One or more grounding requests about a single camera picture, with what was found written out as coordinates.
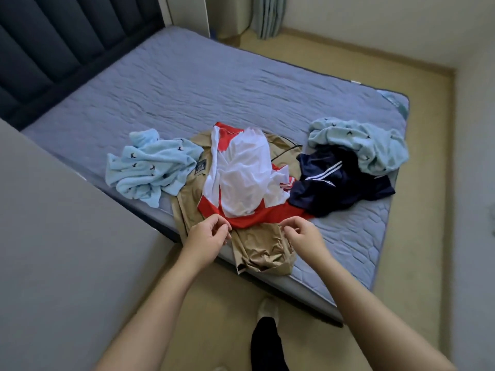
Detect tan collared shirt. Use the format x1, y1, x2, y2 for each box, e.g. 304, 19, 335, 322
170, 129, 304, 276

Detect dark navy padded headboard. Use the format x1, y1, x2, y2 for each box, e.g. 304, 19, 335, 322
0, 0, 168, 132

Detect dark bed base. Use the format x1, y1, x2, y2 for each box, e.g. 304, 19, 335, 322
77, 172, 345, 329

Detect light blue patterned garment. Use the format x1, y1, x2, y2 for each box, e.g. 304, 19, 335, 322
307, 117, 410, 177
105, 128, 205, 209

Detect red and white jersey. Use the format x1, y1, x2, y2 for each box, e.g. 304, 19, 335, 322
197, 121, 315, 231

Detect person's black trouser leg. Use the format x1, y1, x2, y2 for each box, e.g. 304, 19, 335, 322
250, 317, 291, 371

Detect navy shorts with white stripes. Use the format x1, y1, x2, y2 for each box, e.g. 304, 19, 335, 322
288, 145, 396, 218

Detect white cabinet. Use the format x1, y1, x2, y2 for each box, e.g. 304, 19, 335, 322
205, 0, 254, 40

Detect person's left hand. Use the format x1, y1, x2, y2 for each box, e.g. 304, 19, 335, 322
181, 213, 233, 269

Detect person's right forearm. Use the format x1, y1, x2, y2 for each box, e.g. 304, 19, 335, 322
306, 249, 459, 371

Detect grey-blue curtain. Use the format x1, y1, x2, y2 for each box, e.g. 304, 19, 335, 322
252, 0, 289, 40

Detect person's right hand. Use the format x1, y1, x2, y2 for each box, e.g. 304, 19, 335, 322
279, 216, 330, 265

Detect person's left forearm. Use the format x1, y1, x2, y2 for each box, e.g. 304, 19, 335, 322
95, 249, 211, 371

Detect person's white shoe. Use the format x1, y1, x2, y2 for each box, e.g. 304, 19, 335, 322
257, 297, 280, 326

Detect grey-blue quilted mattress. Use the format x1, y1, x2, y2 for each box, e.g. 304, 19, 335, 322
21, 26, 410, 307

